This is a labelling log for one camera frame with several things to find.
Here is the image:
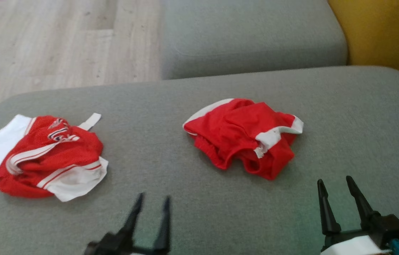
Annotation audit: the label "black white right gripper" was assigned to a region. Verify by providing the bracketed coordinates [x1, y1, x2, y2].
[317, 176, 399, 255]

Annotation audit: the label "grey sofa seat cushion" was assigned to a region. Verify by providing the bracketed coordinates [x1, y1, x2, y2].
[161, 0, 349, 80]

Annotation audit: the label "red shorts with white band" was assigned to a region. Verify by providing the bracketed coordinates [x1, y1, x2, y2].
[182, 98, 304, 181]

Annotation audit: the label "red white basketball jersey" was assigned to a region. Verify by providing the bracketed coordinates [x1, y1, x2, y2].
[0, 113, 109, 202]

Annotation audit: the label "yellow sofa backrest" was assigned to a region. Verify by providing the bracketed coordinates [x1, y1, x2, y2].
[327, 0, 399, 91]

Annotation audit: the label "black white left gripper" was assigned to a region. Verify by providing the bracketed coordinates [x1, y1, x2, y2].
[84, 192, 172, 255]

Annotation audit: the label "grey and yellow sofa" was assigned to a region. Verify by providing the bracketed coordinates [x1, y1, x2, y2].
[0, 66, 399, 255]

